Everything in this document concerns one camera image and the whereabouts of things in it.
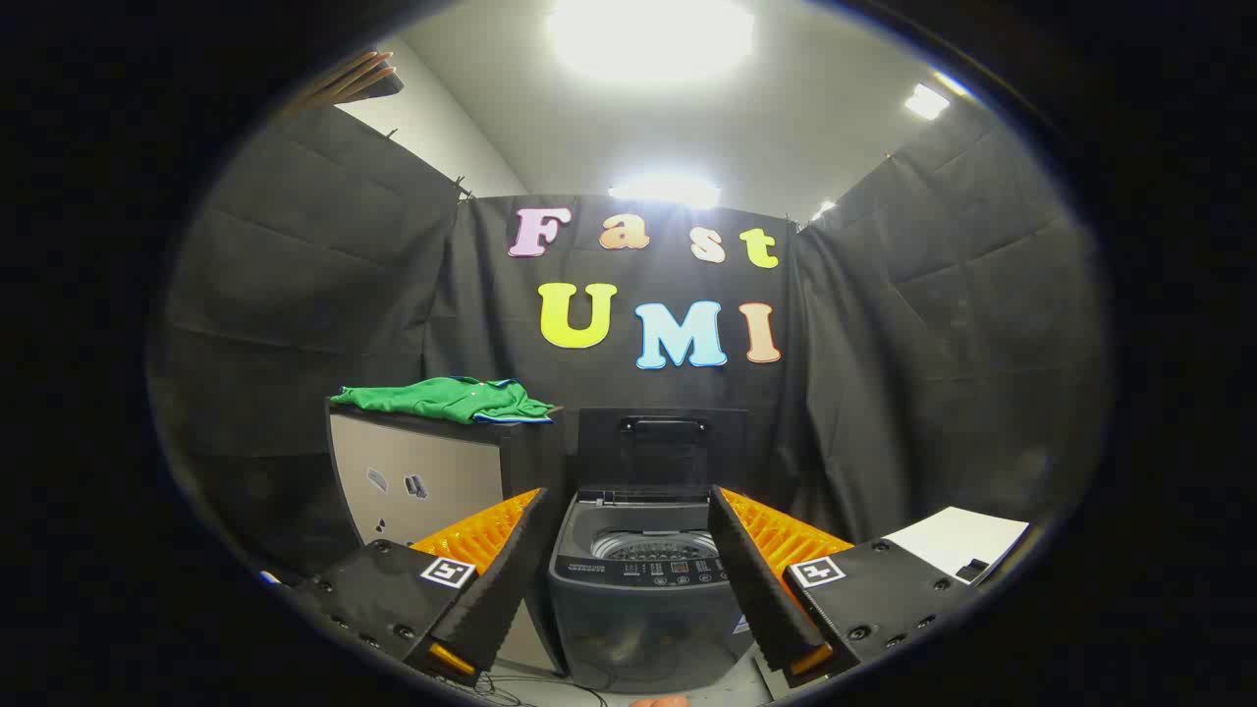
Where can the green polo shirt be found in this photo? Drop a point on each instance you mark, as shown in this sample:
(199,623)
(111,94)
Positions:
(442,398)

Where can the small ceiling light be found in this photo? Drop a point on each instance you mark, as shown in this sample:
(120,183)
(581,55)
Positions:
(823,209)

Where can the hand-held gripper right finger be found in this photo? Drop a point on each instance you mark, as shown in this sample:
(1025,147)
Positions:
(751,579)

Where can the white board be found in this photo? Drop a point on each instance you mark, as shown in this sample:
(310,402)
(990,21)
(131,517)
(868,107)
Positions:
(953,535)

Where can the small black block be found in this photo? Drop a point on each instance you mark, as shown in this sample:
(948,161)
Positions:
(972,570)

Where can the grey cabinet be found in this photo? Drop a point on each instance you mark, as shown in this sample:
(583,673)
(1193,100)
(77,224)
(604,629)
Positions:
(432,471)

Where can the square ceiling light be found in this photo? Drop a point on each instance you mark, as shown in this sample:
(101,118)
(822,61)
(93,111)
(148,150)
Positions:
(926,101)

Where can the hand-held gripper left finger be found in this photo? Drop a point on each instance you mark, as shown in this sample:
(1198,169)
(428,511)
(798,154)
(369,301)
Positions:
(501,579)

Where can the black backdrop cloth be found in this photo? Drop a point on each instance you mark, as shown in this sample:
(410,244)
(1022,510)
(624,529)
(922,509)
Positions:
(884,344)

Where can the large ceiling light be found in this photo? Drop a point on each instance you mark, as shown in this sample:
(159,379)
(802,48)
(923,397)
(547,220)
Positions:
(648,39)

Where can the wide ceiling light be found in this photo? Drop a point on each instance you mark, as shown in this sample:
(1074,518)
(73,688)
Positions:
(668,191)

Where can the grey washing machine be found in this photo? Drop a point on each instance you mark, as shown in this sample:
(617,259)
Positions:
(638,628)

